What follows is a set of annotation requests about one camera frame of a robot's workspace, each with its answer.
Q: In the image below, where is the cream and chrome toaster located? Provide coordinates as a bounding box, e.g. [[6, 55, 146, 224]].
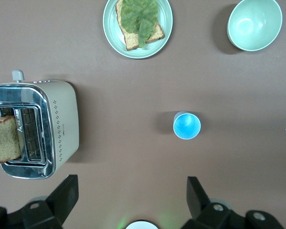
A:
[[0, 69, 80, 179]]

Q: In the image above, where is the pale green bowl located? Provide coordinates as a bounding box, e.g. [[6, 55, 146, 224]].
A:
[[226, 0, 283, 52]]

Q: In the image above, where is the blue plastic cup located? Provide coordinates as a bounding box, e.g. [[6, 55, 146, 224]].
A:
[[173, 110, 202, 141]]

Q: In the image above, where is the brown bread slice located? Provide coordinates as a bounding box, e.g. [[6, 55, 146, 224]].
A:
[[0, 115, 23, 164], [115, 0, 165, 51]]

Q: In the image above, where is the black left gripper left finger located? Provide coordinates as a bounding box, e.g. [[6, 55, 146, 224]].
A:
[[0, 174, 79, 229]]

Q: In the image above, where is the large green lettuce leaf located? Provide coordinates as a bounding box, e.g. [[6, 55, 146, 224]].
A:
[[120, 0, 159, 34]]

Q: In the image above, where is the brown table cover sheet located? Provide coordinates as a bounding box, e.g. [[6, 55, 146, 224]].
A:
[[0, 0, 286, 229]]

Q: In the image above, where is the small green lettuce leaf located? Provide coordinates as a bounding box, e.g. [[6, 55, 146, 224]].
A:
[[138, 18, 156, 49]]

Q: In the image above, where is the pale green round plate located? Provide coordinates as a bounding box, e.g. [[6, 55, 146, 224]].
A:
[[102, 0, 174, 60]]

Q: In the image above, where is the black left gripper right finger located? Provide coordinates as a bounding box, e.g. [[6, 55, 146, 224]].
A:
[[181, 176, 286, 229]]

